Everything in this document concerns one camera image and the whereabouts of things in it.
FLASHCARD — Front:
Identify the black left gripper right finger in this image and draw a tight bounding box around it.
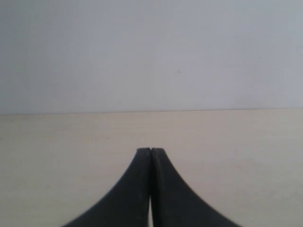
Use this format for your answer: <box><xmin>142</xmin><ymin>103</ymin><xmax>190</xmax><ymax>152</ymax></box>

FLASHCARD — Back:
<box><xmin>150</xmin><ymin>148</ymin><xmax>244</xmax><ymax>227</ymax></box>

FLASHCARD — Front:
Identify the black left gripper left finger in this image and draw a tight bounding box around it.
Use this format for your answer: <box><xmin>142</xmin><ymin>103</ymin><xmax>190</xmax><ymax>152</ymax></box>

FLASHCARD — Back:
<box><xmin>65</xmin><ymin>148</ymin><xmax>151</xmax><ymax>227</ymax></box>

